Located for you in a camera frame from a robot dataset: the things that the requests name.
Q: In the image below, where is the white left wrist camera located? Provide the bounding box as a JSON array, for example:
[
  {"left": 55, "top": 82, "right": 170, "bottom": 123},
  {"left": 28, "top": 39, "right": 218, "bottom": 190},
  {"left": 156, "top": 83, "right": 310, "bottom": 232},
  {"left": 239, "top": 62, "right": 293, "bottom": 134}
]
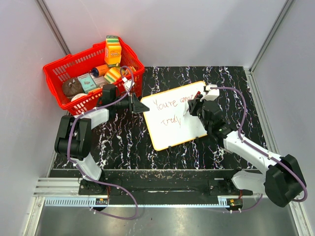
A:
[{"left": 122, "top": 77, "right": 134, "bottom": 92}]

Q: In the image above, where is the red capped whiteboard marker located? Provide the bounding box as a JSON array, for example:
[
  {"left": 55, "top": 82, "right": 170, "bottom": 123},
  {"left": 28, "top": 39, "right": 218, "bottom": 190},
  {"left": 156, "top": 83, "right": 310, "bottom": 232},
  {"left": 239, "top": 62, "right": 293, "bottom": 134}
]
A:
[{"left": 183, "top": 91, "right": 201, "bottom": 116}]

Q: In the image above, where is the yellow green sponge pack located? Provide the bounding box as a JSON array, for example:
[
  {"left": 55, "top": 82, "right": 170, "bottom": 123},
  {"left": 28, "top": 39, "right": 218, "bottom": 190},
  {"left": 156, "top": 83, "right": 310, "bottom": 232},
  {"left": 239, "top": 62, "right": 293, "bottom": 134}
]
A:
[{"left": 104, "top": 67, "right": 122, "bottom": 84}]

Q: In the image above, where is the orange sponge daddy box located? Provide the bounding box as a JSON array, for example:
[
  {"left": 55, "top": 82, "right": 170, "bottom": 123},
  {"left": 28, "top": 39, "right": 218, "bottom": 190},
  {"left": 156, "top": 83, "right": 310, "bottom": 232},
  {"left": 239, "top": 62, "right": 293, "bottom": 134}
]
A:
[{"left": 104, "top": 35, "right": 122, "bottom": 68}]

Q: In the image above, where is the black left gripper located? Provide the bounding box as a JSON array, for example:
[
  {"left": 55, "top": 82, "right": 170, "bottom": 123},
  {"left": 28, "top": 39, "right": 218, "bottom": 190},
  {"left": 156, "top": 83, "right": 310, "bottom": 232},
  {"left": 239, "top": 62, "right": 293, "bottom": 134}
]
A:
[{"left": 113, "top": 92, "right": 150, "bottom": 115}]

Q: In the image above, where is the teal small box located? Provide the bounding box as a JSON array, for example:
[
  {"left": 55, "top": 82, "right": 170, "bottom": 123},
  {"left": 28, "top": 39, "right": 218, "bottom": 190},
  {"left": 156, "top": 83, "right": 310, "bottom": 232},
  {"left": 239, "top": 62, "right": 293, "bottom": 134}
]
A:
[{"left": 77, "top": 73, "right": 97, "bottom": 94}]

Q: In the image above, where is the yellow framed whiteboard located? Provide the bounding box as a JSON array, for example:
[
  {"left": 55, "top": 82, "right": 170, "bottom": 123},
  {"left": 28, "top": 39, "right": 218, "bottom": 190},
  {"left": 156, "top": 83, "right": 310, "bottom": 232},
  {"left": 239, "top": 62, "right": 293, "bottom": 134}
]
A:
[{"left": 141, "top": 81, "right": 207, "bottom": 151}]

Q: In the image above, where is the white round lid container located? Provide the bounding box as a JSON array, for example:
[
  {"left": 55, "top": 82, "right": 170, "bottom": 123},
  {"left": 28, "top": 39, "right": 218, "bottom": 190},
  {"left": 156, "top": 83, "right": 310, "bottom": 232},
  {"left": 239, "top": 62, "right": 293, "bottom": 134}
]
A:
[{"left": 71, "top": 93, "right": 87, "bottom": 102}]

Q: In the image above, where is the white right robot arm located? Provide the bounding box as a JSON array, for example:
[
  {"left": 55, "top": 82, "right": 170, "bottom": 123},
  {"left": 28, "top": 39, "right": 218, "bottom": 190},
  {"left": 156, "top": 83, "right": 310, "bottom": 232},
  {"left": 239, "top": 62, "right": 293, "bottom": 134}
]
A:
[{"left": 188, "top": 94, "right": 308, "bottom": 207}]

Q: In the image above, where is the brown round bread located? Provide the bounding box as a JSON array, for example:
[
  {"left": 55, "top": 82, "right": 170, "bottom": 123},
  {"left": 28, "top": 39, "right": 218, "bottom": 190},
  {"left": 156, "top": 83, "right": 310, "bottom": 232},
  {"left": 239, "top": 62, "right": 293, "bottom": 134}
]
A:
[{"left": 62, "top": 77, "right": 83, "bottom": 98}]

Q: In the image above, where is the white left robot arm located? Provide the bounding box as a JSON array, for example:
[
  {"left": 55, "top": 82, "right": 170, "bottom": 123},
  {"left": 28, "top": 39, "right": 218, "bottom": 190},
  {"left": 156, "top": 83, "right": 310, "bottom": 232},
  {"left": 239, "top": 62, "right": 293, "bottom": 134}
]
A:
[{"left": 54, "top": 84, "right": 150, "bottom": 195}]

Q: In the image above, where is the orange cylindrical bottle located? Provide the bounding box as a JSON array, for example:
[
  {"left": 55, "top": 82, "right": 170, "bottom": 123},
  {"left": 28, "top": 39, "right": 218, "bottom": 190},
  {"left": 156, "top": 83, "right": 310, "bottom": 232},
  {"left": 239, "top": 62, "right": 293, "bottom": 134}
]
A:
[{"left": 91, "top": 64, "right": 110, "bottom": 77}]

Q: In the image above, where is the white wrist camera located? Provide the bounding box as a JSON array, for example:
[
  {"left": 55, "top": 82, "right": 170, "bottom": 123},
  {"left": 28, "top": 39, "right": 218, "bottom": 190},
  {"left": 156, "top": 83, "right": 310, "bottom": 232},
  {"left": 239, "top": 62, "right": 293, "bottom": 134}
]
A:
[
  {"left": 122, "top": 77, "right": 134, "bottom": 92},
  {"left": 200, "top": 84, "right": 220, "bottom": 101}
]

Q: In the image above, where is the red plastic shopping basket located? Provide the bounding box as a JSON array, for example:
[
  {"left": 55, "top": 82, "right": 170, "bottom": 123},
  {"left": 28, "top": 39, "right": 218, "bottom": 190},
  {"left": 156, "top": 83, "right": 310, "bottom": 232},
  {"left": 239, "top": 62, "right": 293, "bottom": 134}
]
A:
[{"left": 43, "top": 39, "right": 145, "bottom": 116}]

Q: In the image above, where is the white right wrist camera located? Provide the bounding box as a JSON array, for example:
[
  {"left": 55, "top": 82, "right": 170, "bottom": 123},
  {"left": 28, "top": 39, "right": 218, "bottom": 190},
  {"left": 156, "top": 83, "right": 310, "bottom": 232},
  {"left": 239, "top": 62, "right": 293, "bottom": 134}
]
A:
[{"left": 200, "top": 84, "right": 220, "bottom": 101}]

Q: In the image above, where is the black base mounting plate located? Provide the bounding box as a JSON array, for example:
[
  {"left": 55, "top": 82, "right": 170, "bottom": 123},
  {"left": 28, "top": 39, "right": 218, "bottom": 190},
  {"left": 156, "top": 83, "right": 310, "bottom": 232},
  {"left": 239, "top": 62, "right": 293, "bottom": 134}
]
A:
[{"left": 78, "top": 169, "right": 254, "bottom": 206}]

